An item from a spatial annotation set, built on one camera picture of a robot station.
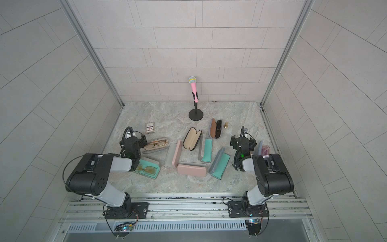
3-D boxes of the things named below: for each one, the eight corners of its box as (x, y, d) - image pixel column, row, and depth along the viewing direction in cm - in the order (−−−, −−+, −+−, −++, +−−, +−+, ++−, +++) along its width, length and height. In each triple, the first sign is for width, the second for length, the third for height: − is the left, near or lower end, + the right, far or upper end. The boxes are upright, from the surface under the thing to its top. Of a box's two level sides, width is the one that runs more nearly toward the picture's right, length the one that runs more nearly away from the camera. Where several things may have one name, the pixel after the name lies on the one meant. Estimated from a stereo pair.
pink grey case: (166, 169, 86) (164, 164, 80) (170, 146, 95) (168, 140, 90) (180, 169, 86) (178, 164, 80) (182, 146, 95) (181, 140, 90)
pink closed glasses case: (178, 174, 84) (176, 169, 79) (179, 169, 86) (177, 164, 81) (206, 177, 83) (206, 172, 78) (206, 172, 85) (206, 167, 80)
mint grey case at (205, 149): (197, 161, 89) (197, 156, 84) (200, 138, 99) (200, 133, 93) (211, 162, 88) (212, 157, 83) (212, 140, 98) (213, 134, 93)
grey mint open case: (209, 173, 84) (209, 169, 79) (220, 152, 93) (221, 146, 87) (220, 180, 82) (222, 176, 77) (230, 157, 91) (232, 152, 85)
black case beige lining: (182, 147, 95) (181, 144, 91) (190, 129, 104) (190, 126, 100) (195, 152, 93) (195, 149, 90) (203, 133, 102) (203, 130, 98)
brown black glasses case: (209, 139, 99) (210, 135, 95) (208, 122, 108) (209, 118, 104) (222, 139, 99) (223, 135, 95) (220, 122, 108) (221, 118, 104)
